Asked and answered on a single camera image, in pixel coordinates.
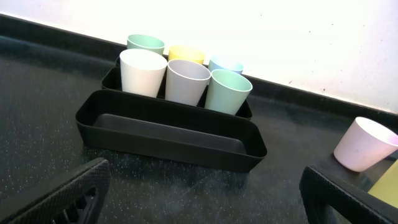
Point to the green cup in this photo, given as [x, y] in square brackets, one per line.
[225, 95]
[144, 42]

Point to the yellow cup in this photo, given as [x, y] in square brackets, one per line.
[186, 53]
[388, 186]

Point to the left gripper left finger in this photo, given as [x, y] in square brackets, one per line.
[62, 196]

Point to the grey cup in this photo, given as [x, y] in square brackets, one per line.
[185, 85]

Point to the pink cup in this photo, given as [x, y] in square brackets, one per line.
[360, 146]

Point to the blue cup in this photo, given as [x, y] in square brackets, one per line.
[225, 64]

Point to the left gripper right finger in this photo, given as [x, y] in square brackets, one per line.
[357, 202]

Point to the white cup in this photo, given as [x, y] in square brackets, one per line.
[141, 76]

